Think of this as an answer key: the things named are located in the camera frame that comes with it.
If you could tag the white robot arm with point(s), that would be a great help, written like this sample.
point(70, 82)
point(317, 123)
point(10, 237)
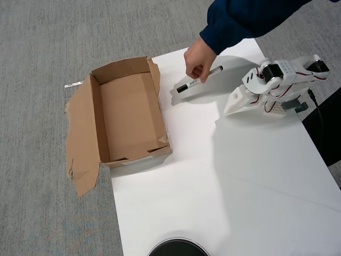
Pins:
point(293, 67)

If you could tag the white slotted gripper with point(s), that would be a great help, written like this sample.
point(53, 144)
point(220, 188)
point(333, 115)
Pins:
point(237, 101)

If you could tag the open brown cardboard box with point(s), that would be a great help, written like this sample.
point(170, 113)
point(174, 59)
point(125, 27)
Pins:
point(128, 112)

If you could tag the forearm in blue sleeve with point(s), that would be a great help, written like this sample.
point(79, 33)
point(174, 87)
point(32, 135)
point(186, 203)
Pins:
point(239, 21)

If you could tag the person's bare hand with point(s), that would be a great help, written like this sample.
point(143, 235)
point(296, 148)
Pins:
point(198, 57)

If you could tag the white paper strip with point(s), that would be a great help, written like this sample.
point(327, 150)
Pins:
point(73, 84)

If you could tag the white marker pen black cap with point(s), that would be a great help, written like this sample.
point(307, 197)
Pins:
point(190, 84)

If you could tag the black round object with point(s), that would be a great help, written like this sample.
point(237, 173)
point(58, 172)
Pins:
point(177, 248)

